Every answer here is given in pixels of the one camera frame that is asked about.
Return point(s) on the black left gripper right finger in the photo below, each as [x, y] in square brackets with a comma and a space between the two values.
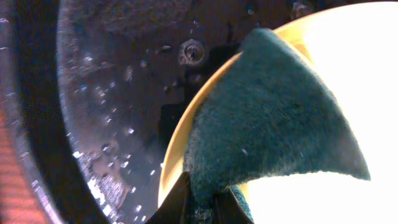
[227, 210]

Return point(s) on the green yellow sponge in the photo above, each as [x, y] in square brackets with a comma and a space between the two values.
[268, 115]

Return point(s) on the round black tray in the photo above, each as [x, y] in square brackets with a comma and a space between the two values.
[93, 90]

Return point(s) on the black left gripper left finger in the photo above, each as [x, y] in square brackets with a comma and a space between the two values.
[175, 208]

